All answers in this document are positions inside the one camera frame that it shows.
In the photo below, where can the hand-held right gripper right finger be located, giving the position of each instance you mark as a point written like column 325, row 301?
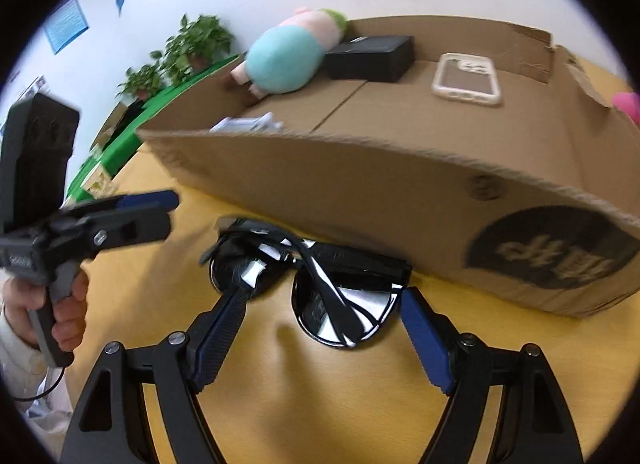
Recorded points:
column 425, row 339

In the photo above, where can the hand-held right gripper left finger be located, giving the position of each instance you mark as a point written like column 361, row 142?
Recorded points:
column 220, row 339

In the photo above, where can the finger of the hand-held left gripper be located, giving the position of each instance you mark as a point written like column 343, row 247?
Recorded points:
column 140, row 229
column 150, row 200

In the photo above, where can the black sunglasses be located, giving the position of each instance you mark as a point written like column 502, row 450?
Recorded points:
column 370, row 304

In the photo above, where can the brown cardboard box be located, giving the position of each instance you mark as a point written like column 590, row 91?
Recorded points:
column 400, row 194

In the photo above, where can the person's left forearm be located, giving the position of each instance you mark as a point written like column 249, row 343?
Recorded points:
column 25, row 374

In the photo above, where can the wooden desktop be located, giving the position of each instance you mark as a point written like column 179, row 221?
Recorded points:
column 300, row 394

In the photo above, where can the person's left hand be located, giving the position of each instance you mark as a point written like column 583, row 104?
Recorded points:
column 75, row 314

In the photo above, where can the small brown carton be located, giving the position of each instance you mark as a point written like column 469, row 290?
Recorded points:
column 112, row 124

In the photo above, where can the dark object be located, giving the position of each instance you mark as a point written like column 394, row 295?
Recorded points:
column 134, row 111

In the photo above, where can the green cloth cover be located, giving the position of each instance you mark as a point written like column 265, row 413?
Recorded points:
column 165, row 94

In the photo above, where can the small potted green plant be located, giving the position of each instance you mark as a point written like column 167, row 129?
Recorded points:
column 142, row 79

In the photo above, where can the white packet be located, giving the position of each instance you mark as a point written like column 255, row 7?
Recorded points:
column 245, row 124

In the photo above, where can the large potted green plant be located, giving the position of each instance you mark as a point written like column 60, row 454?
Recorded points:
column 200, row 39

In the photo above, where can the pink and teal plush toy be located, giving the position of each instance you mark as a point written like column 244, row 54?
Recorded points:
column 285, row 59

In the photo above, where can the black rectangular box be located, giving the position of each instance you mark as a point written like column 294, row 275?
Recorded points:
column 370, row 64

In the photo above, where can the clear phone case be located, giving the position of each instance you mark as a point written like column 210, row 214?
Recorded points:
column 467, row 81

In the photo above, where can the pink soft object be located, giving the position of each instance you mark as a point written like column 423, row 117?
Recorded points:
column 629, row 105

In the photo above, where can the small wall notice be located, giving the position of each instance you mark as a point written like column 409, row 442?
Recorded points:
column 31, row 86

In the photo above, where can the blue wall poster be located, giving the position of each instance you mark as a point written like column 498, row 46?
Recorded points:
column 65, row 21

